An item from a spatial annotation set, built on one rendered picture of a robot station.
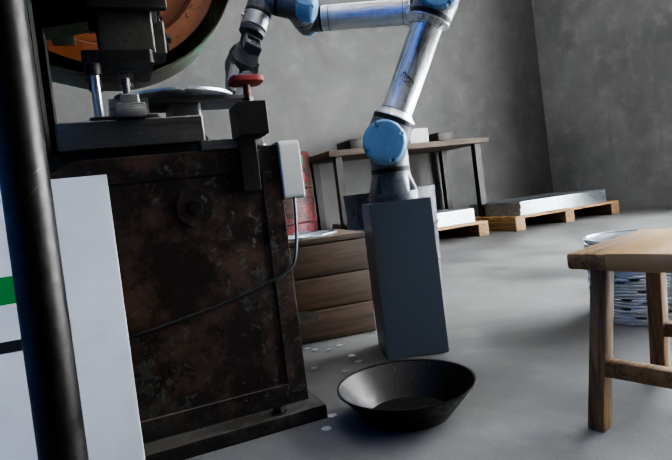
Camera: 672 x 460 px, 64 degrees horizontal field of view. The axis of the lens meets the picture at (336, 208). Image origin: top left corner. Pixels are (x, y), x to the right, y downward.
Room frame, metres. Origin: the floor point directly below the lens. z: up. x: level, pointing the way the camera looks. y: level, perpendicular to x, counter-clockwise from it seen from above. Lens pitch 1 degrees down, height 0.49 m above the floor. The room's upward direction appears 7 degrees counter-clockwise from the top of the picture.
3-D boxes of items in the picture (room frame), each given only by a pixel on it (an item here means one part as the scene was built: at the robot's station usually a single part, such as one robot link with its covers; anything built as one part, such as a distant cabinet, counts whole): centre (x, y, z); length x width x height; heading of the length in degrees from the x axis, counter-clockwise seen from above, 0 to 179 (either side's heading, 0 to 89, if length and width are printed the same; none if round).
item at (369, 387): (1.16, -0.10, 0.04); 0.30 x 0.30 x 0.07
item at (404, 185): (1.62, -0.18, 0.50); 0.15 x 0.15 x 0.10
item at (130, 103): (1.21, 0.43, 0.76); 0.17 x 0.06 x 0.10; 22
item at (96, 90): (1.26, 0.52, 0.81); 0.02 x 0.02 x 0.14
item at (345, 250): (2.00, 0.15, 0.18); 0.40 x 0.38 x 0.35; 105
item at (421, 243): (1.62, -0.18, 0.23); 0.18 x 0.18 x 0.45; 4
